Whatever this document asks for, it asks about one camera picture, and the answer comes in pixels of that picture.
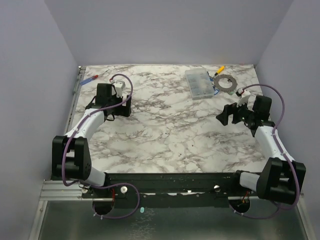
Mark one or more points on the blue keys bunch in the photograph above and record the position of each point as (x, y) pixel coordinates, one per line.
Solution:
(216, 90)

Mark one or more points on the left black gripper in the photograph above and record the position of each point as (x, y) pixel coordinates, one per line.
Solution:
(123, 110)

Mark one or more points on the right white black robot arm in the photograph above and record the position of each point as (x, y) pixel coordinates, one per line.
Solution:
(282, 177)

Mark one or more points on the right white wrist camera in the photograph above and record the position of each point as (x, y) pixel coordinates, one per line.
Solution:
(243, 95)

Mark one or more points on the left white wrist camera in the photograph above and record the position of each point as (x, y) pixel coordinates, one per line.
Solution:
(117, 87)

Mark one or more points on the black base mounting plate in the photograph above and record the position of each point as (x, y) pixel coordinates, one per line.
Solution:
(175, 190)

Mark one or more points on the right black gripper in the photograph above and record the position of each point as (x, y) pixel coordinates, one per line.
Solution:
(235, 113)

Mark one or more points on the yellow handled screwdriver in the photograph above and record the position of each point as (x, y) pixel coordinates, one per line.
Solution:
(218, 71)

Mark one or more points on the blue red handled screwdriver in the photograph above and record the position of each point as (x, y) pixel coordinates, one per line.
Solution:
(92, 78)

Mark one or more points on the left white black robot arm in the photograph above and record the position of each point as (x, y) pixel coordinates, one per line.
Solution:
(71, 156)

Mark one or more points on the aluminium left side rail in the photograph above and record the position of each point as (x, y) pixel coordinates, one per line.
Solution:
(75, 96)

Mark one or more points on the aluminium front rail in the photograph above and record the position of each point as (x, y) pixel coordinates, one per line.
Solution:
(55, 190)

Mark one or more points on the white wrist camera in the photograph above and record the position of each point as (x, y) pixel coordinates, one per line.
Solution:
(243, 95)
(117, 87)

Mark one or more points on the clear plastic screw box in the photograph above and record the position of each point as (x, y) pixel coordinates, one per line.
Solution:
(199, 83)

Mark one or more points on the aluminium rail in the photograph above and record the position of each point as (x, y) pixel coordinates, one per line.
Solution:
(75, 96)
(55, 190)

